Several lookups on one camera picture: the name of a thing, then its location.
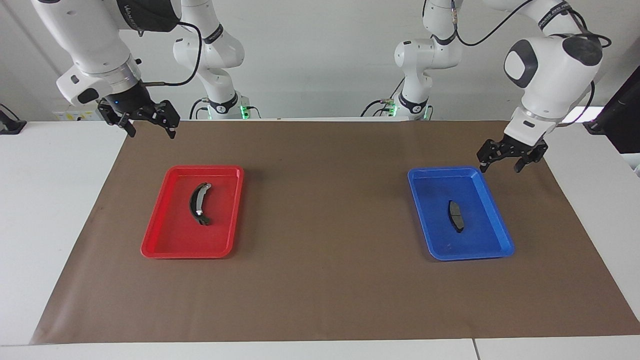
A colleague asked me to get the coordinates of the dark brake pad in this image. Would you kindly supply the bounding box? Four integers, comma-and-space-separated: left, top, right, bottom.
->
447, 200, 465, 234

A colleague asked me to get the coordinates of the curved brake shoe grey metal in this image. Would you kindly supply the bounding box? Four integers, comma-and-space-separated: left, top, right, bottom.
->
189, 182, 213, 227

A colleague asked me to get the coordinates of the blue plastic tray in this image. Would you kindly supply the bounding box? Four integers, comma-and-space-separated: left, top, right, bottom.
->
407, 166, 515, 262

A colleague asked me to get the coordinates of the red plastic tray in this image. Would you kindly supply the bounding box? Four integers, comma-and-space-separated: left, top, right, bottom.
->
140, 165, 245, 259

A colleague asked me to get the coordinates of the black monitor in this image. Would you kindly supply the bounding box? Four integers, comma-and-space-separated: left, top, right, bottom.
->
582, 65, 640, 155

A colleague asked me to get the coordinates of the brown paper mat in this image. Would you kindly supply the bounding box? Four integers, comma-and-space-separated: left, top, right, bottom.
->
30, 120, 640, 346

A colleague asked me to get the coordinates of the black base cable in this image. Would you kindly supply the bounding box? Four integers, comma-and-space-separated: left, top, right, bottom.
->
188, 97, 211, 121
361, 77, 406, 119

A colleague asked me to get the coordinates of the white wall socket box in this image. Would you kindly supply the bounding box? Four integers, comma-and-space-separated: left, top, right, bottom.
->
52, 106, 107, 122

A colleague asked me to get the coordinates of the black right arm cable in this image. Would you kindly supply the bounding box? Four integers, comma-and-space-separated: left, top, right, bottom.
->
137, 20, 204, 89

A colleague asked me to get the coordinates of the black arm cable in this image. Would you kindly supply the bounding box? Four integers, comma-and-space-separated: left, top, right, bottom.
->
137, 20, 204, 89
450, 0, 612, 126

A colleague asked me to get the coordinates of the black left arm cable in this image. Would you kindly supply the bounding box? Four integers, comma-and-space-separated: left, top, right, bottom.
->
450, 0, 612, 126

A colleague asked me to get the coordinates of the black clamp mount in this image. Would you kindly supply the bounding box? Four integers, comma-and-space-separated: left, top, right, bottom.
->
0, 103, 27, 136

